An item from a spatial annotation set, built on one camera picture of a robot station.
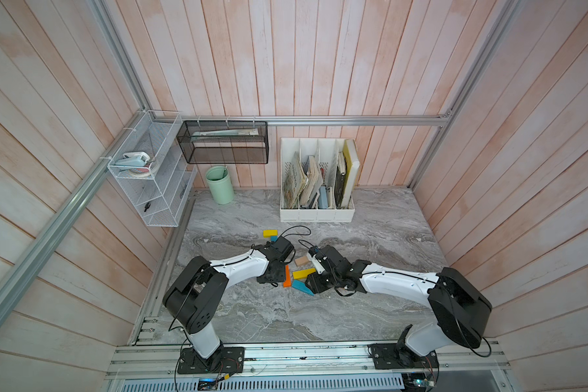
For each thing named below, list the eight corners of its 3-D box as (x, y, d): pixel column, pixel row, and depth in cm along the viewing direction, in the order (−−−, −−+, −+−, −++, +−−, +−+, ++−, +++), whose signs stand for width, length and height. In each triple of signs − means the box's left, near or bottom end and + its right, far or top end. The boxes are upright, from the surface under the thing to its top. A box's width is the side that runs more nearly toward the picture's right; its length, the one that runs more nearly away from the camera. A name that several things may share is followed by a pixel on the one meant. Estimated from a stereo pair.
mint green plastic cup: (210, 204, 117) (202, 182, 105) (215, 187, 124) (207, 165, 113) (232, 204, 117) (226, 182, 105) (235, 187, 124) (230, 165, 113)
